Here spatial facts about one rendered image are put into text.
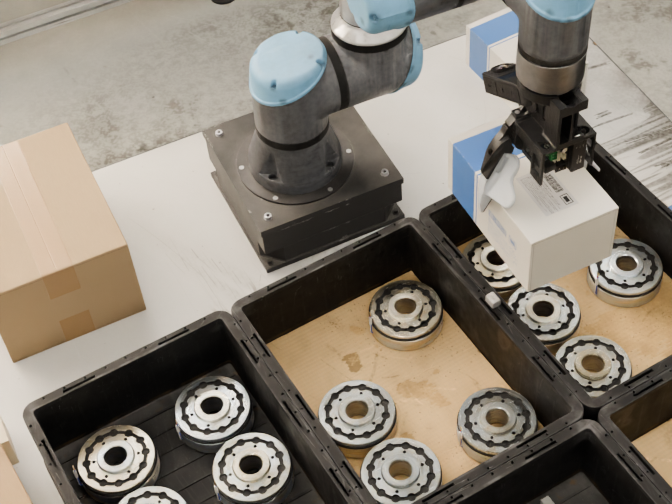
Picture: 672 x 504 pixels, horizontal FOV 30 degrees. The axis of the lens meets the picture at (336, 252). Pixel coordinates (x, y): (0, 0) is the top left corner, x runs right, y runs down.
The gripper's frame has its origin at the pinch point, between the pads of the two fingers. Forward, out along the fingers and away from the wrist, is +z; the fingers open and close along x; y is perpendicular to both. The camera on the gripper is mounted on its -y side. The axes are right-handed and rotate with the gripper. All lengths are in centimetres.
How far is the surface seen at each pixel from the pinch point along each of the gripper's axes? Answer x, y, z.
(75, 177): -47, -55, 25
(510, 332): -6.1, 7.3, 17.6
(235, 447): -44, 2, 25
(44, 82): -35, -183, 112
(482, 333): -7.1, 2.2, 23.5
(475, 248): 0.1, -12.4, 24.9
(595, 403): -2.5, 21.7, 17.5
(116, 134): -25, -153, 112
